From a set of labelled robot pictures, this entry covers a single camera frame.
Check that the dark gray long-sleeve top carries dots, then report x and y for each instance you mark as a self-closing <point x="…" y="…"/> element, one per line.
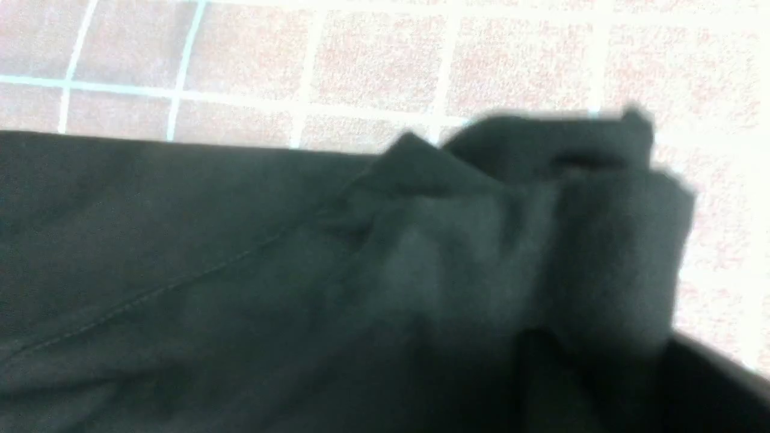
<point x="519" y="278"/>

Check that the pink checkered tablecloth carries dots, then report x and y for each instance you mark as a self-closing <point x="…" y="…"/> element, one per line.
<point x="351" y="75"/>

